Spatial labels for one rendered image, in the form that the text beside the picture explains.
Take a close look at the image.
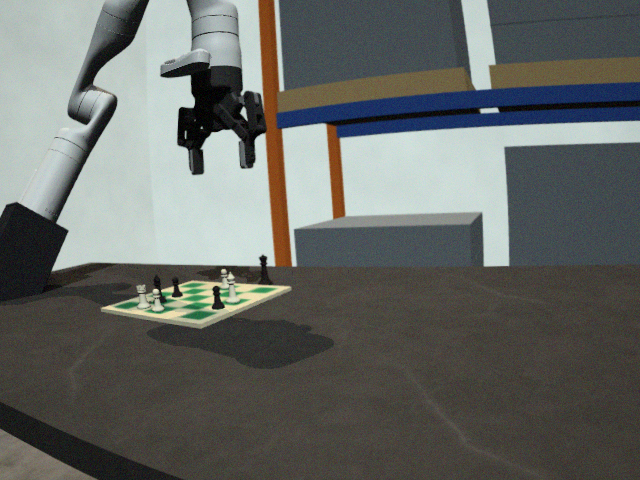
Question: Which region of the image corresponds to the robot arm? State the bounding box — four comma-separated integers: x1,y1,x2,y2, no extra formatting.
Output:
18,0,242,223

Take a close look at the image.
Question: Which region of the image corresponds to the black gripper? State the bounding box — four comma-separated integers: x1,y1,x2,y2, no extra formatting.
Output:
177,66,267,175

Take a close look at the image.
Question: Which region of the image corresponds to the green and cream chessboard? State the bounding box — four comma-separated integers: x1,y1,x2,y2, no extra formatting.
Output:
101,281,292,329

